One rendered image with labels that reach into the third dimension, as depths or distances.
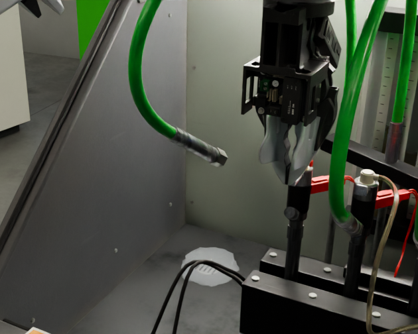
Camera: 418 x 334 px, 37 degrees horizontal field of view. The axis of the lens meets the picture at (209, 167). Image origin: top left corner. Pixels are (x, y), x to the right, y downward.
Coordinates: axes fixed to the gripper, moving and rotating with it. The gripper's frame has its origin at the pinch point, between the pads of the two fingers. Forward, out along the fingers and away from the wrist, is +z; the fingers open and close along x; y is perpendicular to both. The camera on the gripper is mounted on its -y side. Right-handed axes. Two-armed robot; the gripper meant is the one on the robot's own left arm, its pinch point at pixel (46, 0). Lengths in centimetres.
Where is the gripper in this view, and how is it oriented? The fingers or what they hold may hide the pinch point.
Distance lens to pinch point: 62.5
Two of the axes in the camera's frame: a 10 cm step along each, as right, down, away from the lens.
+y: -5.7, 8.1, -1.7
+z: 6.6, 5.7, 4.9
